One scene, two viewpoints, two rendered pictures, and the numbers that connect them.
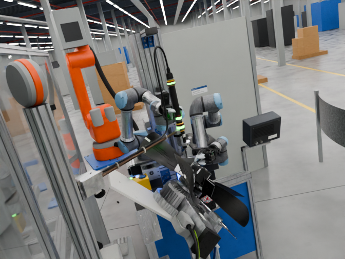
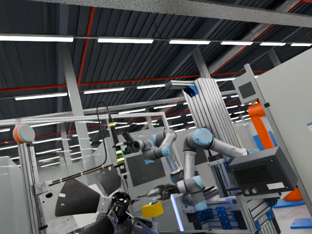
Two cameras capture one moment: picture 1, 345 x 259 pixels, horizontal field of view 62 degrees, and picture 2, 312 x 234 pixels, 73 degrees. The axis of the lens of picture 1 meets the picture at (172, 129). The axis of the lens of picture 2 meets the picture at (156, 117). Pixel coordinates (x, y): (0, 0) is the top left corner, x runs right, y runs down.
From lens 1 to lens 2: 1.85 m
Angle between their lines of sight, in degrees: 65
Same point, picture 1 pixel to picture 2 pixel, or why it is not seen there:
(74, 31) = (249, 89)
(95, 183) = (41, 187)
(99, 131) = not seen: hidden behind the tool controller
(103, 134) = not seen: hidden behind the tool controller
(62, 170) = (25, 175)
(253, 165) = not seen: outside the picture
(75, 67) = (255, 116)
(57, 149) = (24, 165)
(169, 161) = (109, 187)
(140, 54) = (190, 102)
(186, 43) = (288, 75)
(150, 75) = (199, 118)
